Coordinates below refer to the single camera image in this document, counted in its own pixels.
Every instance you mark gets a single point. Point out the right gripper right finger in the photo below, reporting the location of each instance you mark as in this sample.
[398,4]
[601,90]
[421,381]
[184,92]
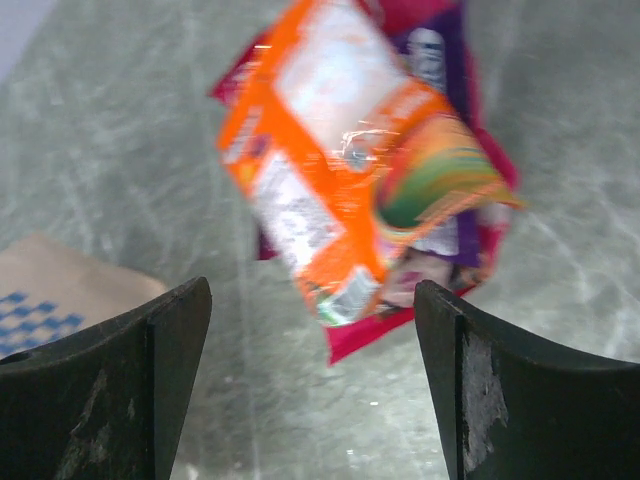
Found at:
[511,404]

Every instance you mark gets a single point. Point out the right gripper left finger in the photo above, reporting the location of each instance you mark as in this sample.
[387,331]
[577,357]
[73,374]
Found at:
[108,402]

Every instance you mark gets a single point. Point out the blue checkered paper bag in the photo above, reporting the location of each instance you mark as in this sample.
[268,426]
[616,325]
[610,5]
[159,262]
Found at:
[50,291]

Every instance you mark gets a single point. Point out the red chips bag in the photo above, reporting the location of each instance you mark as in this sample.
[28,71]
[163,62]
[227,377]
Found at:
[490,165]

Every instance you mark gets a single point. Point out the orange snack packet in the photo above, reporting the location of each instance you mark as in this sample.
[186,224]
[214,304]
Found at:
[345,160]

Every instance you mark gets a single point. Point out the purple snack packet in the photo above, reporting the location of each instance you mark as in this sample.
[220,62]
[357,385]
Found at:
[434,49]

